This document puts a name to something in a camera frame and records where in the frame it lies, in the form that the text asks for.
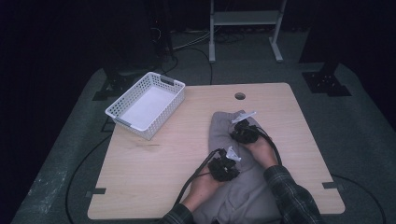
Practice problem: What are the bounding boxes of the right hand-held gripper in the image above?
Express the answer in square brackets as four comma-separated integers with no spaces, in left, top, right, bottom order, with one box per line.
[229,111,265,145]

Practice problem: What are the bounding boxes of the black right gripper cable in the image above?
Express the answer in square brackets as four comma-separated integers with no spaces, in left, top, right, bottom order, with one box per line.
[248,124,283,166]

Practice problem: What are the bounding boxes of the person's right hand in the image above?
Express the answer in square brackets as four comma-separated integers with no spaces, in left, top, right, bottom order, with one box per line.
[246,136,279,171]

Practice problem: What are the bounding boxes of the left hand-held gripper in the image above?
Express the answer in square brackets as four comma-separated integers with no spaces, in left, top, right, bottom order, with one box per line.
[207,146,242,182]

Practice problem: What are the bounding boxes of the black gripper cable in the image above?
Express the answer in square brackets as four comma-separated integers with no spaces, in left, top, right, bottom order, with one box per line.
[248,124,283,166]
[172,148,223,208]

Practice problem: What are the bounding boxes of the black stand base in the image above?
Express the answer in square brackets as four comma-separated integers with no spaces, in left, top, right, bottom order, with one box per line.
[92,74,135,102]
[302,60,353,97]

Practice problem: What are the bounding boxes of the white plastic basket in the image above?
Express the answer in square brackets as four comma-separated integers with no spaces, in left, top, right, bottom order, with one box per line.
[105,71,187,141]

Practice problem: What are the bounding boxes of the person's left hand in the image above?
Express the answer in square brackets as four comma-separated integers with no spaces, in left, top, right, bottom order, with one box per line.
[181,172,225,213]

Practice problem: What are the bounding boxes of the white metal stand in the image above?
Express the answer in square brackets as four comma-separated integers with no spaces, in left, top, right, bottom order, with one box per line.
[208,0,288,64]

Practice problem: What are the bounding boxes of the black floor cable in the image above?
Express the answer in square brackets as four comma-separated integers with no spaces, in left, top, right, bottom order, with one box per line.
[146,46,215,87]
[64,133,113,224]
[330,174,387,224]

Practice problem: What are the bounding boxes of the white floor cable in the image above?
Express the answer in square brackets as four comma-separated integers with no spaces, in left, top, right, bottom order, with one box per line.
[172,31,213,51]

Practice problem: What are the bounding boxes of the grey pants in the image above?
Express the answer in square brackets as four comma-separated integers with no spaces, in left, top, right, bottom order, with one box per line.
[192,109,283,224]

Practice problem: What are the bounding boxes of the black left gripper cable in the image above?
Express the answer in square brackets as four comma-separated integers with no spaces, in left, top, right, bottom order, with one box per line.
[172,148,223,208]

